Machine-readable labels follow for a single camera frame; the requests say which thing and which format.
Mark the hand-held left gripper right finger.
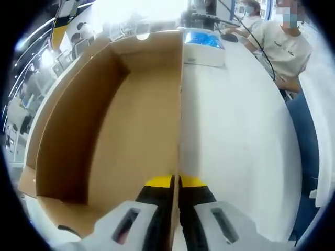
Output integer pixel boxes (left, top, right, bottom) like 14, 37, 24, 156
178, 174, 260, 251

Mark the blue soft tissue packet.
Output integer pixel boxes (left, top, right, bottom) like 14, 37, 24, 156
183, 30, 227, 67

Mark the black keyboard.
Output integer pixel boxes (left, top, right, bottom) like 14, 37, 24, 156
188, 13, 236, 24

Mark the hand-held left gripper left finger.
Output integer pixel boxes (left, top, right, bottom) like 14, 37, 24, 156
64, 174, 176, 251

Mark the brown cardboard shoe box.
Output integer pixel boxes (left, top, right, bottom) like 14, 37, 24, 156
17, 29, 185, 251

